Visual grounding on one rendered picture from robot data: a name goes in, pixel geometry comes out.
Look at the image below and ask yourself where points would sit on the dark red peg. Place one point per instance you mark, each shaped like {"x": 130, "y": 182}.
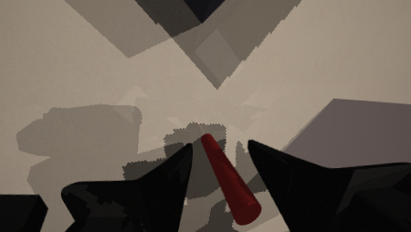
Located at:
{"x": 242, "y": 203}

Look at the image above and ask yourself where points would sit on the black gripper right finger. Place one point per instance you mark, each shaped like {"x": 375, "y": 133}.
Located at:
{"x": 312, "y": 198}

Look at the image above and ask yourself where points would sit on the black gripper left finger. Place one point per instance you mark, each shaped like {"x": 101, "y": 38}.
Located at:
{"x": 156, "y": 199}

